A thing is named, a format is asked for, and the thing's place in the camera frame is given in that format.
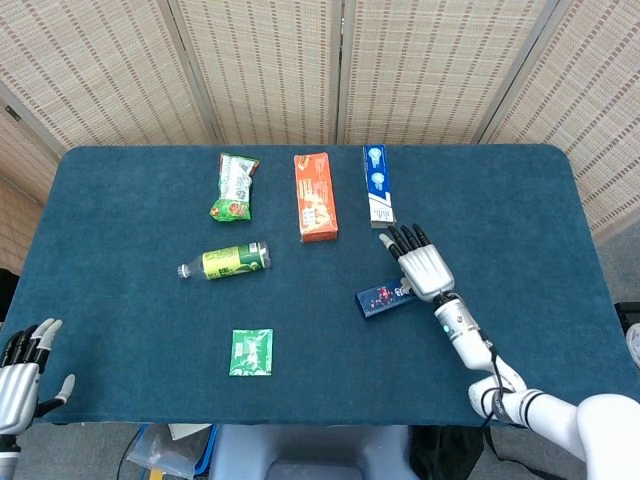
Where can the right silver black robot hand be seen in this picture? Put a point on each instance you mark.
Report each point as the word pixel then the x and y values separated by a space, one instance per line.
pixel 427 272

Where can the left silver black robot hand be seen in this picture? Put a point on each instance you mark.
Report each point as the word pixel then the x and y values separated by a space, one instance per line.
pixel 17 392

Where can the blue glasses case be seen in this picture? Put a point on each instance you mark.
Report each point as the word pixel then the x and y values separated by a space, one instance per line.
pixel 380 300

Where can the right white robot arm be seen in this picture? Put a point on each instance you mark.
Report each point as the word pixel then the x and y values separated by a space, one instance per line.
pixel 600 425

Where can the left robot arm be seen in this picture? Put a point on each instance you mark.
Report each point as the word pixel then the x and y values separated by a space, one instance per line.
pixel 7 457

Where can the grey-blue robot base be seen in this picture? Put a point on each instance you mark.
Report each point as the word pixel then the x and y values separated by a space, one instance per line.
pixel 310 450

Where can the blue white toothpaste box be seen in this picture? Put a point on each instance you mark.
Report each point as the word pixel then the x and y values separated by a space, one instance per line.
pixel 379 185

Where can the orange cardboard box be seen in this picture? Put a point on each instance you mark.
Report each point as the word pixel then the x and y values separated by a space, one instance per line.
pixel 317 200

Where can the clear plastic bag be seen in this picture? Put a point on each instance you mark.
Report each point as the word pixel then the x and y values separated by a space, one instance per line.
pixel 160 452

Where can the white paper sheet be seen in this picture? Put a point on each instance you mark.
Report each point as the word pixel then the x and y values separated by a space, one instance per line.
pixel 187 430

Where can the black bag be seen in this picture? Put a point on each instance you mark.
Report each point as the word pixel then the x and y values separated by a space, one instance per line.
pixel 445 450

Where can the green flat sachet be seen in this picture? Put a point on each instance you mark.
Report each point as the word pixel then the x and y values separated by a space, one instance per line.
pixel 251 352

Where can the green tea plastic bottle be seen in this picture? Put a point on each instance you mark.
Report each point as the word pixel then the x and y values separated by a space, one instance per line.
pixel 230 261

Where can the blue table cloth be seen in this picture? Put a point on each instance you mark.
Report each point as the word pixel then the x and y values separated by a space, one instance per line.
pixel 125 225

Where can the blue plastic bin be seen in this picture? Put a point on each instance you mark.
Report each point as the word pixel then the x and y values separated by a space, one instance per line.
pixel 206 457

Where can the green white snack bag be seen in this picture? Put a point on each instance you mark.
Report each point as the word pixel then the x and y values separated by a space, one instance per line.
pixel 232 190

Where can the white plastic object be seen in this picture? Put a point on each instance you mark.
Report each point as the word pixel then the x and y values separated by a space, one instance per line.
pixel 634 345

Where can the bamboo folding screen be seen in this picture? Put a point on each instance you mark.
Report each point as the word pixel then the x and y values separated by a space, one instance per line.
pixel 270 70

